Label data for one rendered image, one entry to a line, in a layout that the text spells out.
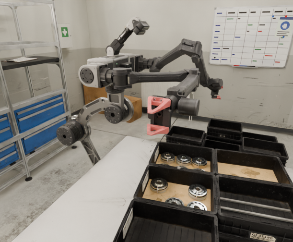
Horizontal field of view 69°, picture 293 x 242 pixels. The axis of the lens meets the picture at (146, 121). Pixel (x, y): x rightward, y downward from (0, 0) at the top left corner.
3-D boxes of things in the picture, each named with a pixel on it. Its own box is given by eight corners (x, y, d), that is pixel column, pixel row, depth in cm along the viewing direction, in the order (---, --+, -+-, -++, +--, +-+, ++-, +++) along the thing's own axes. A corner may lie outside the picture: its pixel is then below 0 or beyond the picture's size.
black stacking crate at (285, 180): (213, 190, 126) (216, 175, 122) (212, 163, 153) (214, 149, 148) (288, 203, 117) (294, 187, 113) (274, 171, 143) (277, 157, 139)
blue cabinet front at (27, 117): (24, 154, 253) (13, 110, 231) (67, 130, 314) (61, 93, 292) (26, 155, 252) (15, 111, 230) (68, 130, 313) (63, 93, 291)
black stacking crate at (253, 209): (214, 234, 100) (217, 215, 95) (213, 191, 126) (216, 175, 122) (311, 255, 90) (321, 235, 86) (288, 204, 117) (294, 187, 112)
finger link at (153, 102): (161, 132, 56) (171, 119, 64) (162, 106, 53) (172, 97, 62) (137, 127, 59) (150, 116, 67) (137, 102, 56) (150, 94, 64)
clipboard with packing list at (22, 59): (0, 61, 239) (-1, 60, 238) (23, 58, 269) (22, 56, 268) (17, 63, 234) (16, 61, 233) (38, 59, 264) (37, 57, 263)
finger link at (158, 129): (160, 144, 58) (170, 130, 66) (162, 119, 55) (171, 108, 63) (137, 139, 60) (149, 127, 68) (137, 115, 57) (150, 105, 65)
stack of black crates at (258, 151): (235, 186, 229) (242, 149, 211) (235, 170, 255) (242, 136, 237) (277, 196, 215) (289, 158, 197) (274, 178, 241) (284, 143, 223)
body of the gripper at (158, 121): (169, 131, 65) (175, 122, 71) (170, 99, 61) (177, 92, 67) (148, 127, 67) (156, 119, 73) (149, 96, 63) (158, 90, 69)
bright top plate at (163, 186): (148, 188, 122) (148, 187, 121) (152, 177, 131) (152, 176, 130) (166, 190, 120) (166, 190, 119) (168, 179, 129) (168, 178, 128)
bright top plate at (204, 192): (187, 194, 117) (187, 193, 117) (190, 182, 126) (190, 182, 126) (206, 198, 114) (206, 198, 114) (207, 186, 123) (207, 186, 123)
